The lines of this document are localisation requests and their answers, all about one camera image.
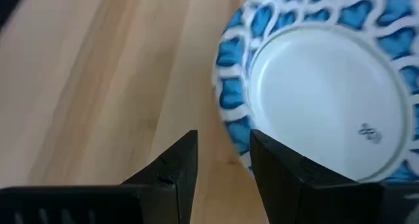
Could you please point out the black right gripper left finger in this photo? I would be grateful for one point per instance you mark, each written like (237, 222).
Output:
(157, 201)

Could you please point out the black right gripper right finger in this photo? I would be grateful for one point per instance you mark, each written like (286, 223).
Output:
(311, 197)

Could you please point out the blue patterned paper bowl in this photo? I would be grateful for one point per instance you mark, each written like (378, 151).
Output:
(327, 86)

